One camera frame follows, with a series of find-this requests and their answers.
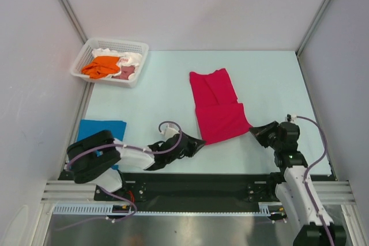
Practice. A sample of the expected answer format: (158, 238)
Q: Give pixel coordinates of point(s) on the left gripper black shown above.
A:
(194, 145)

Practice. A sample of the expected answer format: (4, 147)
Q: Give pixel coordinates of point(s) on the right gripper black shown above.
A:
(260, 132)

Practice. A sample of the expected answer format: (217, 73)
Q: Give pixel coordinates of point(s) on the red t shirt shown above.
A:
(219, 114)

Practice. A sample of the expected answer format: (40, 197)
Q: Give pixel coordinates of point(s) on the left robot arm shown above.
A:
(147, 159)

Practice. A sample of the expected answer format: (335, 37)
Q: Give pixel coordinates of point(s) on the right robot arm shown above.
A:
(293, 187)

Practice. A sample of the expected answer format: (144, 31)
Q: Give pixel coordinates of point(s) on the maroon t shirt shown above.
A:
(126, 72)

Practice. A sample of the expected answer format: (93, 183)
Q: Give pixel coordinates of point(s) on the folded blue t shirt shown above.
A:
(101, 130)

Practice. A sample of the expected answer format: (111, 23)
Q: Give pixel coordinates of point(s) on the white t shirt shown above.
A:
(126, 59)

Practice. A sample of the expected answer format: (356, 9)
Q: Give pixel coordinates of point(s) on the white plastic basket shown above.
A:
(85, 57)

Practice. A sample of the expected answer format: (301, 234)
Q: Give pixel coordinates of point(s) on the orange t shirt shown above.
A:
(101, 67)

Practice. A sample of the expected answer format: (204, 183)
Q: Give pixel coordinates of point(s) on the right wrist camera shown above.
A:
(291, 118)

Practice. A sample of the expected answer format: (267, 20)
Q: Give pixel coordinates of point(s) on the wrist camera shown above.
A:
(169, 131)
(291, 118)

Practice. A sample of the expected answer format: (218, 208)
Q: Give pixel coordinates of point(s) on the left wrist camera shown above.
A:
(169, 131)

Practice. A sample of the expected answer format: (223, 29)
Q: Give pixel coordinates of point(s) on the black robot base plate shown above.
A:
(166, 188)

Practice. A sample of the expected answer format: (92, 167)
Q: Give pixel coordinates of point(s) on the white slotted cable duct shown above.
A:
(245, 209)

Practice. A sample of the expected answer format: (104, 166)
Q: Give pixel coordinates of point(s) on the right aluminium frame post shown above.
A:
(313, 26)

